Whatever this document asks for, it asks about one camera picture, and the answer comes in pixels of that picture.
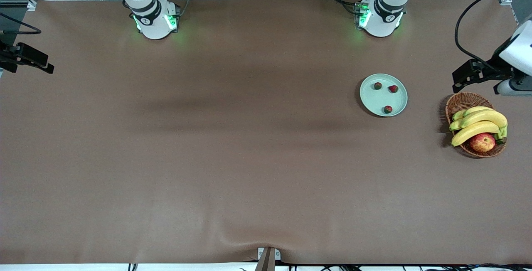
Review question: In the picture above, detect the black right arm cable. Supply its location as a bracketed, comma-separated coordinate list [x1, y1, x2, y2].
[0, 12, 42, 35]

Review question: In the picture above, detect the brown wicker basket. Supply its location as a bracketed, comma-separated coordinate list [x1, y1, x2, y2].
[445, 92, 507, 158]

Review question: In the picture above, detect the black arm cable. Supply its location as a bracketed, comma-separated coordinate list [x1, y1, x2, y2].
[455, 0, 532, 72]
[0, 12, 42, 35]

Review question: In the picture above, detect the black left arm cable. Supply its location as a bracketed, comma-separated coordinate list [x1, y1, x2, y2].
[455, 0, 532, 72]

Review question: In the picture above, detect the metal clamp bracket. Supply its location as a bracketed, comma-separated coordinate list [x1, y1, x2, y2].
[257, 247, 281, 261]

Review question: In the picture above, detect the brown table cloth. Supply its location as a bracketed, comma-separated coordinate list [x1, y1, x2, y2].
[0, 0, 532, 265]

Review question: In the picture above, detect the mint green round plate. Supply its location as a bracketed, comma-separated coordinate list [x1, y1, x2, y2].
[360, 74, 409, 117]

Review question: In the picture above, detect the long yellow banana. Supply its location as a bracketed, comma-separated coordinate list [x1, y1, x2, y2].
[451, 121, 501, 147]
[449, 109, 508, 131]

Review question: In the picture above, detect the small greenish yellow banana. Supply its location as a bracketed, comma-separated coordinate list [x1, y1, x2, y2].
[452, 106, 494, 121]

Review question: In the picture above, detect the brown wooden bar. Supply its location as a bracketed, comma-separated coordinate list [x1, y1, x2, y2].
[254, 248, 276, 271]

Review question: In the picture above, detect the red yellow apple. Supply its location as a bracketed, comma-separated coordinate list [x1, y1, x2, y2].
[469, 133, 496, 153]

